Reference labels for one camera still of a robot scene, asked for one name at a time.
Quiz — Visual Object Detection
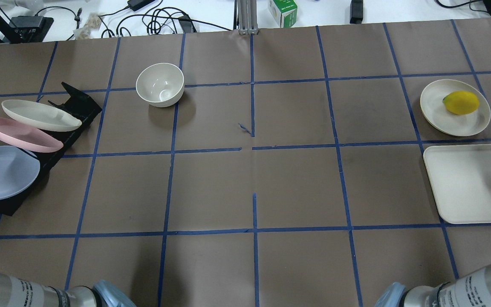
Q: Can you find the cream plate in rack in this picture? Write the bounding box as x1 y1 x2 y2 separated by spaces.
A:
1 99 82 132

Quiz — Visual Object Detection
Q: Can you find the aluminium profile post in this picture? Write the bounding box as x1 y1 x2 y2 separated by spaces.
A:
233 0 259 35

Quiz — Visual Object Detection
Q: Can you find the cream rectangular tray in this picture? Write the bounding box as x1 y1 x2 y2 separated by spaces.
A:
423 144 491 225

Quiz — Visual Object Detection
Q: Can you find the black power adapter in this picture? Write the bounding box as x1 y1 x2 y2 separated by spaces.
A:
349 0 364 24

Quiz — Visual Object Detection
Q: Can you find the pink plate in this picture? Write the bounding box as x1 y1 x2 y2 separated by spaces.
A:
0 117 63 153

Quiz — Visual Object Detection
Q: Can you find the blue plate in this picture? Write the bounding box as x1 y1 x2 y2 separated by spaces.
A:
0 146 40 200

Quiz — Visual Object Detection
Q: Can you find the black camera stand base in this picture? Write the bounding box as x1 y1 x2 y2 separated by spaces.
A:
0 0 54 43

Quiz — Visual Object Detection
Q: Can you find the black cables bundle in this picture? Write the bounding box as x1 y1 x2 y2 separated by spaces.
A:
32 0 233 39

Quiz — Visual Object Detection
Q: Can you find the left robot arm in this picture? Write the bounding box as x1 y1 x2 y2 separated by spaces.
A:
0 273 135 307

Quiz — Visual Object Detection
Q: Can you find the green white box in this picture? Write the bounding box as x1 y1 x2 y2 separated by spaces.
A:
268 0 298 29

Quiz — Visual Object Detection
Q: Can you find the black plate rack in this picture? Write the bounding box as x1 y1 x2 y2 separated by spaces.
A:
0 82 102 216

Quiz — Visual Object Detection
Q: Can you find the cream bowl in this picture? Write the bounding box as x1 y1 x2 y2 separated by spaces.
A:
135 63 185 107

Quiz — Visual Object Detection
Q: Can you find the cream plate with lemon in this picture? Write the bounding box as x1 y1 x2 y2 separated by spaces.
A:
420 78 491 137

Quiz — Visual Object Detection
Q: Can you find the yellow lemon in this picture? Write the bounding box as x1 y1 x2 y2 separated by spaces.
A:
442 91 480 116

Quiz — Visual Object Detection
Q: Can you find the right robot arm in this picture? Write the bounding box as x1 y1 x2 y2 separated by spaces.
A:
375 264 491 307

